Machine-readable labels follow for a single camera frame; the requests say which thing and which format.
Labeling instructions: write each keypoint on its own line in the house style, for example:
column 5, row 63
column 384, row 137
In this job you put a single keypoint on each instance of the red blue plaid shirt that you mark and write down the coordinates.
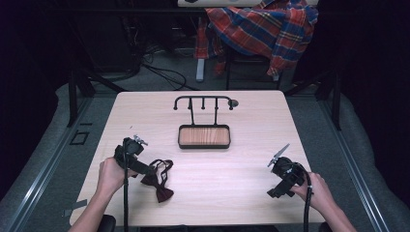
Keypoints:
column 267, row 29

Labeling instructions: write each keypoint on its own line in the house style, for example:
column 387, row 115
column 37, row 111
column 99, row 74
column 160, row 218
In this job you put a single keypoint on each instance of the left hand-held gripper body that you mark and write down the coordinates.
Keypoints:
column 132, row 161

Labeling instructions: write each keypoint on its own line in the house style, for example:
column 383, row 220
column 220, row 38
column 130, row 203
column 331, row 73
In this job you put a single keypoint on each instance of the metal floor rail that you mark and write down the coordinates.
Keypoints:
column 351, row 164
column 45, row 167

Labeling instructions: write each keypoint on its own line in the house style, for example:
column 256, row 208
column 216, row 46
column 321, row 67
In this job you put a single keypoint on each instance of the person's left hand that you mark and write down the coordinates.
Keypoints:
column 111, row 175

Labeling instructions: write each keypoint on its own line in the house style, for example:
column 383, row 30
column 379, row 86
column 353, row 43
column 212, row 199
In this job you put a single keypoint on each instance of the dark red bow tie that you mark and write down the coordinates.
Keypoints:
column 158, row 187

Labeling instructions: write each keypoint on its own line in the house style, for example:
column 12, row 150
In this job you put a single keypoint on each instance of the black metal chair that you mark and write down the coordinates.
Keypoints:
column 248, row 61

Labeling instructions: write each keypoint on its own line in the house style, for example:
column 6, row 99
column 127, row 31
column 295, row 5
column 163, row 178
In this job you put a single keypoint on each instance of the person's right hand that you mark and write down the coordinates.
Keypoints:
column 314, row 190

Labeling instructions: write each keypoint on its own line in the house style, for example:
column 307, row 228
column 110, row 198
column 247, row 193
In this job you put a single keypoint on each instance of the black metal stand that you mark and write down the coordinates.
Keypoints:
column 336, row 103
column 73, row 96

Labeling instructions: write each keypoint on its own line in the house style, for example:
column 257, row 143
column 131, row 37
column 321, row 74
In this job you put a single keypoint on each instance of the grey tape strip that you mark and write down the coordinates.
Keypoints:
column 76, row 206

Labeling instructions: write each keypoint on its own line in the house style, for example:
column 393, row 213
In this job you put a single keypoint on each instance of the black rack with wooden tray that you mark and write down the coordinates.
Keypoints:
column 204, row 136

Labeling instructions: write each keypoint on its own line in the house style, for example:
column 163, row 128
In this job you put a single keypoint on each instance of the black seat armrest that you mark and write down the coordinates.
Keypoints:
column 107, row 223

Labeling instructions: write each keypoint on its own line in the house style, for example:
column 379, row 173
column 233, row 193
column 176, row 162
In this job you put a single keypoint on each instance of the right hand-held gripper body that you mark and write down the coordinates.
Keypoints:
column 285, row 175

